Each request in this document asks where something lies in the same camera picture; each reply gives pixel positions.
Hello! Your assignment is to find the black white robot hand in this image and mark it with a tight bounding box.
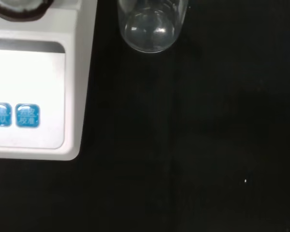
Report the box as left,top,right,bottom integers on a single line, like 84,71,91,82
0,0,57,22

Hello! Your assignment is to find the white electronic balance steel pan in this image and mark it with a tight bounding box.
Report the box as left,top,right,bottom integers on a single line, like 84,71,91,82
0,0,99,161

